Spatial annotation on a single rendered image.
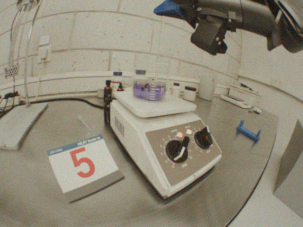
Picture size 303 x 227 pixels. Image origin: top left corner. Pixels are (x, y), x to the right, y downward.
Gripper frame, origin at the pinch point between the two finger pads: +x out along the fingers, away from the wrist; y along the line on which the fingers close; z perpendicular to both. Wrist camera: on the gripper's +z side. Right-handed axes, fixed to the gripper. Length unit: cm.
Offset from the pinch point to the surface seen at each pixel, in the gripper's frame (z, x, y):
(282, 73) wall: -22, -76, 122
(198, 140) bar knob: 20.7, -8.6, -1.8
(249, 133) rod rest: 24.9, -22.5, 22.9
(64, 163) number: 23.2, 2.3, -17.0
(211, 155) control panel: 22.6, -11.4, -1.4
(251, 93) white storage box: 14, -33, 99
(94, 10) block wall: -20, 49, 7
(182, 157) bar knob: 21.3, -8.0, -6.2
